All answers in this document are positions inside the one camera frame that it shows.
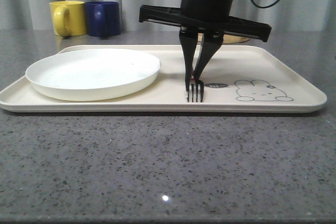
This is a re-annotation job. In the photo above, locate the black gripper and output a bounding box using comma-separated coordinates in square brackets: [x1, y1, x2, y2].
[139, 0, 271, 84]

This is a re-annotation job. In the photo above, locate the white round plate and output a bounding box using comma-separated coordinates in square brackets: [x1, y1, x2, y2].
[25, 48, 161, 101]

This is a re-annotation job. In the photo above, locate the silver fork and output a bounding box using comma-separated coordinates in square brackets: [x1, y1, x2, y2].
[186, 73, 204, 103]

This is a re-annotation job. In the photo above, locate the dark blue mug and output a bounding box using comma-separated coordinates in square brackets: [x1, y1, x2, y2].
[84, 1, 121, 37]

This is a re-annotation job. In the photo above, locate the yellow mug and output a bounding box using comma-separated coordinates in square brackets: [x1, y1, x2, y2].
[49, 1, 87, 37]

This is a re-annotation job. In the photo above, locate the wooden mug tree stand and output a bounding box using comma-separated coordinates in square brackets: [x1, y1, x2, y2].
[223, 34, 249, 44]

